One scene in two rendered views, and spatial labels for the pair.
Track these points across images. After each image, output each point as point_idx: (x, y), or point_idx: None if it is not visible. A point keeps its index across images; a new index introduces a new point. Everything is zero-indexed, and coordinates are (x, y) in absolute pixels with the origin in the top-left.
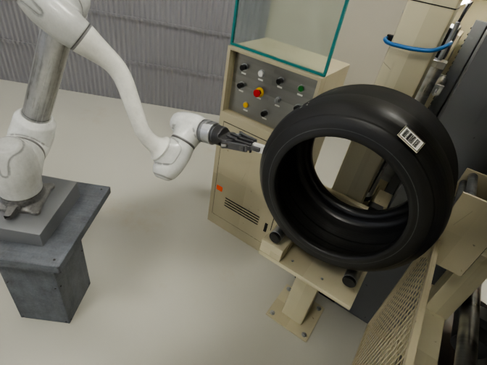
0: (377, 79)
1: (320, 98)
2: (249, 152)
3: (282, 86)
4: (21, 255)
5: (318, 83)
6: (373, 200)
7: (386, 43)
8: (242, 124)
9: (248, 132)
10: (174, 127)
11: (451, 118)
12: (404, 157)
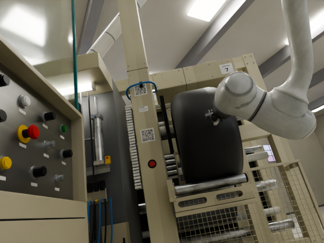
0: (153, 101)
1: (206, 87)
2: (222, 121)
3: (47, 125)
4: None
5: (82, 120)
6: (124, 222)
7: (154, 83)
8: (25, 206)
9: (37, 217)
10: (256, 85)
11: (120, 143)
12: None
